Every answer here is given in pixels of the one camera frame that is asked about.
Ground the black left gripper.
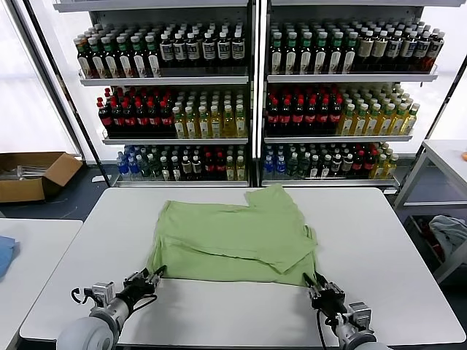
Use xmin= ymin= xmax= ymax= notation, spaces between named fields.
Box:
xmin=122 ymin=265 xmax=168 ymax=306

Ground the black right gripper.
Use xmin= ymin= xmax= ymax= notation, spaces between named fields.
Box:
xmin=303 ymin=271 xmax=348 ymax=315

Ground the green polo shirt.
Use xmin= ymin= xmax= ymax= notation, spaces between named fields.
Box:
xmin=145 ymin=183 xmax=320 ymax=289

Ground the white side table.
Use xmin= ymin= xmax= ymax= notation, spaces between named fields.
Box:
xmin=0 ymin=217 xmax=84 ymax=350

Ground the red cap cola bottle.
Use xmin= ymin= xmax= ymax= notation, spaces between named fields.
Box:
xmin=122 ymin=101 xmax=136 ymax=136
xmin=329 ymin=97 xmax=344 ymax=135
xmin=266 ymin=98 xmax=280 ymax=135
xmin=363 ymin=149 xmax=376 ymax=179
xmin=203 ymin=152 xmax=215 ymax=181
xmin=214 ymin=152 xmax=226 ymax=181
xmin=159 ymin=101 xmax=173 ymax=136
xmin=110 ymin=101 xmax=125 ymax=136
xmin=279 ymin=98 xmax=293 ymax=135
xmin=134 ymin=101 xmax=149 ymax=136
xmin=97 ymin=101 xmax=113 ymax=136
xmin=304 ymin=98 xmax=318 ymax=135
xmin=317 ymin=98 xmax=331 ymax=135
xmin=352 ymin=151 xmax=365 ymax=179
xmin=147 ymin=101 xmax=161 ymax=136
xmin=291 ymin=98 xmax=306 ymax=135

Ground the black slanted pole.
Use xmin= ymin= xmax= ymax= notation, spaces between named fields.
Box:
xmin=22 ymin=0 xmax=113 ymax=187
xmin=399 ymin=54 xmax=467 ymax=191

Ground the grey white cloth pile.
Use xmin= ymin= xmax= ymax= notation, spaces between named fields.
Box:
xmin=428 ymin=214 xmax=467 ymax=256

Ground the blue folded cloth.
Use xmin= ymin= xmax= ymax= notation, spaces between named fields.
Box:
xmin=0 ymin=236 xmax=21 ymax=281

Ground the brown cardboard box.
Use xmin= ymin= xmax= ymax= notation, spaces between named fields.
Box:
xmin=0 ymin=152 xmax=84 ymax=203

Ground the metal parts bundle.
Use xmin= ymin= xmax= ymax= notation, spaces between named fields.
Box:
xmin=0 ymin=164 xmax=50 ymax=180

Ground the grey shelf unit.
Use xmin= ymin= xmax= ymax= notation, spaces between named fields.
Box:
xmin=53 ymin=0 xmax=258 ymax=189
xmin=257 ymin=0 xmax=441 ymax=189

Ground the dark window mullion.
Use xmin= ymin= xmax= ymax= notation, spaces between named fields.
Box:
xmin=9 ymin=0 xmax=88 ymax=162

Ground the green cap tea bottle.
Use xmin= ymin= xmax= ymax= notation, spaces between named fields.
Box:
xmin=329 ymin=31 xmax=344 ymax=75
xmin=130 ymin=34 xmax=148 ymax=78
xmin=314 ymin=31 xmax=328 ymax=75
xmin=144 ymin=34 xmax=161 ymax=78
xmin=343 ymin=31 xmax=358 ymax=74
xmin=269 ymin=31 xmax=284 ymax=76
xmin=75 ymin=37 xmax=92 ymax=79
xmin=284 ymin=31 xmax=298 ymax=76
xmin=101 ymin=35 xmax=120 ymax=79
xmin=115 ymin=35 xmax=134 ymax=79
xmin=299 ymin=31 xmax=314 ymax=76
xmin=88 ymin=36 xmax=106 ymax=79

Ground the beige label dark bottle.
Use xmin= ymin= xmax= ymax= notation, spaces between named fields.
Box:
xmin=372 ymin=30 xmax=388 ymax=72
xmin=358 ymin=30 xmax=373 ymax=72

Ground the blue label dark bottle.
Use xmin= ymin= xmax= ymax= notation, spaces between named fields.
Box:
xmin=387 ymin=30 xmax=402 ymax=72
xmin=414 ymin=31 xmax=430 ymax=72
xmin=401 ymin=30 xmax=416 ymax=72

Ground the red tea bottle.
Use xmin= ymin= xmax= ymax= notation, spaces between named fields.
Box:
xmin=427 ymin=31 xmax=445 ymax=72

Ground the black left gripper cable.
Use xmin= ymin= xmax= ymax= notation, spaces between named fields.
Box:
xmin=130 ymin=294 xmax=159 ymax=314

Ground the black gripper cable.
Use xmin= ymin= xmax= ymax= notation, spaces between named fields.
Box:
xmin=314 ymin=308 xmax=331 ymax=350
xmin=130 ymin=294 xmax=159 ymax=314

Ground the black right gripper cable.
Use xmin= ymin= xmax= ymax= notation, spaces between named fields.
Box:
xmin=314 ymin=308 xmax=331 ymax=350

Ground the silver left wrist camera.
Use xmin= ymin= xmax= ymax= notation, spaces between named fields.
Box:
xmin=90 ymin=281 xmax=117 ymax=308

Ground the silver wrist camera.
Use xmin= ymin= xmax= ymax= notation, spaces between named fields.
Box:
xmin=346 ymin=301 xmax=374 ymax=333
xmin=90 ymin=281 xmax=117 ymax=308

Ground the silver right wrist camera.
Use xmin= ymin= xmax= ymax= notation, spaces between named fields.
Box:
xmin=346 ymin=301 xmax=374 ymax=333

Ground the black hooked camera cable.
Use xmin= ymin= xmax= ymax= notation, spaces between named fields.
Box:
xmin=71 ymin=287 xmax=93 ymax=304

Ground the white metal-frame table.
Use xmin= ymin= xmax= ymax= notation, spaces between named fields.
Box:
xmin=393 ymin=139 xmax=467 ymax=284

